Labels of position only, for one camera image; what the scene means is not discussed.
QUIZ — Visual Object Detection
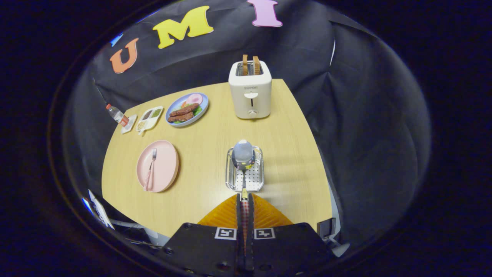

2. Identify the spoon with checkered handle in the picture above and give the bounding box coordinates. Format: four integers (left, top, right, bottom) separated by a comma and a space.
232, 139, 256, 256

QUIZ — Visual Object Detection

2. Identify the white square coaster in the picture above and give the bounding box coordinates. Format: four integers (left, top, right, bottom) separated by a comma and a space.
121, 114, 138, 134

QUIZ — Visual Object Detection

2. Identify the clear plastic water bottle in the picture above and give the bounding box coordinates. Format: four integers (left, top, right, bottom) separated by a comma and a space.
106, 103, 130, 127

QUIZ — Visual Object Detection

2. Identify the blue plate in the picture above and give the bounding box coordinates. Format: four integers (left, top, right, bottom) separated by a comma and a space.
165, 93, 209, 127

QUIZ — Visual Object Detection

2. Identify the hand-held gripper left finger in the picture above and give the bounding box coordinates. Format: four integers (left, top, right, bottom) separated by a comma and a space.
156, 194, 245, 277

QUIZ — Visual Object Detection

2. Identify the fork with checkered handle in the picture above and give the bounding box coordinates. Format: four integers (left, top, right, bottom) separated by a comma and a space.
143, 148, 157, 192

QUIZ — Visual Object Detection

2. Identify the white divided grain dish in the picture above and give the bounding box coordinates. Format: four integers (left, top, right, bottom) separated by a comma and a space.
136, 106, 163, 136

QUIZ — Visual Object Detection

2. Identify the grey metal bracket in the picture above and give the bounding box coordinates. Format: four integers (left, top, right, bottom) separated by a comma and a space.
317, 217, 337, 239

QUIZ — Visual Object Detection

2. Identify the pink plate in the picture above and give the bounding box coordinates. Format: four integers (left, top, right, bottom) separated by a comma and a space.
136, 140, 180, 193

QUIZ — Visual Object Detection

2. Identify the white toaster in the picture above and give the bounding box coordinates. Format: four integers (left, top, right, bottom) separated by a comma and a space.
228, 60, 272, 120

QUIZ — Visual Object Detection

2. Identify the metal wire cutlery rack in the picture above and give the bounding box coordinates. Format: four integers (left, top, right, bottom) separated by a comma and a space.
226, 145, 265, 193

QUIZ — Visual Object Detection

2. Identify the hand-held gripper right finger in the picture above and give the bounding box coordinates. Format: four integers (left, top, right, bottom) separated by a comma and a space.
245, 194, 333, 277

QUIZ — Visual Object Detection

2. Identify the brown meat strip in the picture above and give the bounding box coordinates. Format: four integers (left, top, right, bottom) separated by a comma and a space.
170, 103, 200, 117
168, 112, 194, 123

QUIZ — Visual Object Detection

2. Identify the green lettuce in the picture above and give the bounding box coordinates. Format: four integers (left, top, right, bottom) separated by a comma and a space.
173, 105, 203, 124

